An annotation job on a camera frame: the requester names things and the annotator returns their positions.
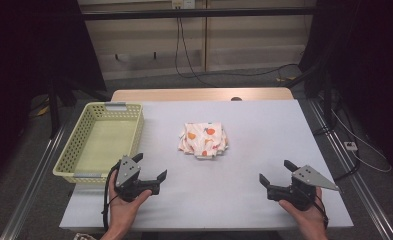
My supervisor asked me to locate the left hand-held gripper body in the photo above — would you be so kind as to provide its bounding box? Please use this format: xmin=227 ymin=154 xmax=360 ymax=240
xmin=114 ymin=155 xmax=161 ymax=203

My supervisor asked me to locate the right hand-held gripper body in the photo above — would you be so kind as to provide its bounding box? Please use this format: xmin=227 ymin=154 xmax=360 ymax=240
xmin=267 ymin=164 xmax=340 ymax=212

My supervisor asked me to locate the pale green plastic basket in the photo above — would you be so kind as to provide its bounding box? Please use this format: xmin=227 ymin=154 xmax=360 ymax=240
xmin=52 ymin=101 xmax=145 ymax=185

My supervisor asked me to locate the white orange-print cloth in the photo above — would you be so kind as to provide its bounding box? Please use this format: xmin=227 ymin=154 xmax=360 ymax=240
xmin=177 ymin=121 xmax=229 ymax=160

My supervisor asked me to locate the person's right hand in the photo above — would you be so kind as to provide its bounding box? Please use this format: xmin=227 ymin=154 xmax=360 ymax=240
xmin=278 ymin=187 xmax=329 ymax=233

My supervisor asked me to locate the person's left hand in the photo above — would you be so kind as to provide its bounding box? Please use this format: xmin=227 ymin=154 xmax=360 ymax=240
xmin=107 ymin=171 xmax=154 ymax=232

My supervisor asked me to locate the white table mat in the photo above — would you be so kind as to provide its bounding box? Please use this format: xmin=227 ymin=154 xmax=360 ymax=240
xmin=59 ymin=99 xmax=354 ymax=233

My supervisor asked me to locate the black stand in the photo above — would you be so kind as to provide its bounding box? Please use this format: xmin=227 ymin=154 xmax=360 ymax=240
xmin=48 ymin=75 xmax=112 ymax=140
xmin=283 ymin=61 xmax=339 ymax=135

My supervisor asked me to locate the wooden table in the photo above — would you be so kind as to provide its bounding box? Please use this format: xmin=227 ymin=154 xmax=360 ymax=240
xmin=111 ymin=87 xmax=295 ymax=103

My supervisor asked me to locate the black curtain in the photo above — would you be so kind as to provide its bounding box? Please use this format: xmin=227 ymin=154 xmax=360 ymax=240
xmin=298 ymin=0 xmax=393 ymax=183
xmin=0 ymin=0 xmax=107 ymax=192

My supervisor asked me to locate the black horizontal bar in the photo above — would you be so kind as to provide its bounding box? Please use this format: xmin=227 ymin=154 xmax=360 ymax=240
xmin=82 ymin=7 xmax=318 ymax=20

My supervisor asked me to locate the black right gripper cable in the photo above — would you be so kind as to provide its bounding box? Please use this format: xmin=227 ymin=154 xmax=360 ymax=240
xmin=313 ymin=193 xmax=329 ymax=230

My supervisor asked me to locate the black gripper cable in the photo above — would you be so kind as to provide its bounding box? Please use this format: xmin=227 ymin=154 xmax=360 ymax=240
xmin=313 ymin=193 xmax=329 ymax=230
xmin=101 ymin=162 xmax=122 ymax=232

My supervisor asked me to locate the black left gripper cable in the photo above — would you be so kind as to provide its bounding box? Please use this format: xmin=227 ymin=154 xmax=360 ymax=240
xmin=101 ymin=162 xmax=122 ymax=232

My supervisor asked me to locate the aluminium floor rail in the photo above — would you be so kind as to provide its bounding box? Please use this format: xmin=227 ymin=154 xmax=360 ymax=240
xmin=307 ymin=99 xmax=393 ymax=240
xmin=0 ymin=125 xmax=69 ymax=240

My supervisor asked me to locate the black floor cable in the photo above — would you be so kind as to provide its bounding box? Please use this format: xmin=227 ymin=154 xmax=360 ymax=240
xmin=333 ymin=99 xmax=362 ymax=183

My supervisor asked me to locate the white floor cable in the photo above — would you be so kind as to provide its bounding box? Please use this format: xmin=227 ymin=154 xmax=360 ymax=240
xmin=330 ymin=109 xmax=392 ymax=174

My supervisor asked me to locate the black wall cable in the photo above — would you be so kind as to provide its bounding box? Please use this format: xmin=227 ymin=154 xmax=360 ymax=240
xmin=174 ymin=16 xmax=300 ymax=80
xmin=178 ymin=16 xmax=218 ymax=88

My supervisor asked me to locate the white wall socket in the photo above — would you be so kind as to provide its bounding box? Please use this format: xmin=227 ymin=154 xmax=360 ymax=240
xmin=171 ymin=0 xmax=197 ymax=10

